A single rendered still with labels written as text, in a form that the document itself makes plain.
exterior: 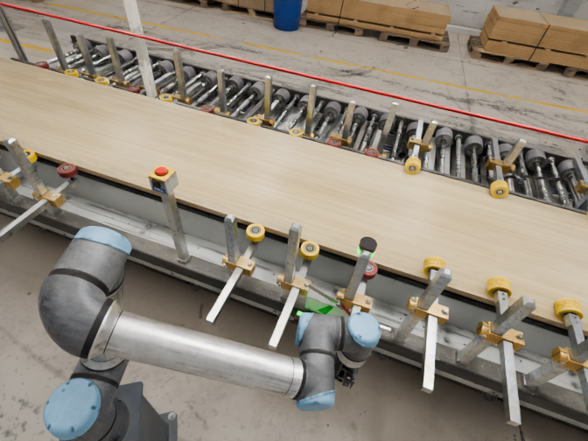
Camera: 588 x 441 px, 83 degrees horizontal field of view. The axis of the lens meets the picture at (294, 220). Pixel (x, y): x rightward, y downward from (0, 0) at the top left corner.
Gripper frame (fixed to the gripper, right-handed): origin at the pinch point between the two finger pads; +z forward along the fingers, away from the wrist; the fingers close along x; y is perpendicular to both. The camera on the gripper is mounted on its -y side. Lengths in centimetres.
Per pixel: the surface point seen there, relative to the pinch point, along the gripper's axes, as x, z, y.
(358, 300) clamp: -0.6, -5.8, -27.1
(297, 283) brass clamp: -25.6, -2.9, -26.9
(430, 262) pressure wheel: 22, -17, -48
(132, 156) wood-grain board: -130, -10, -61
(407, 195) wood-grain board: 9, -12, -94
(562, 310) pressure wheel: 71, -16, -47
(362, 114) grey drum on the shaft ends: -30, -11, -174
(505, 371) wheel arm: 48, -14, -15
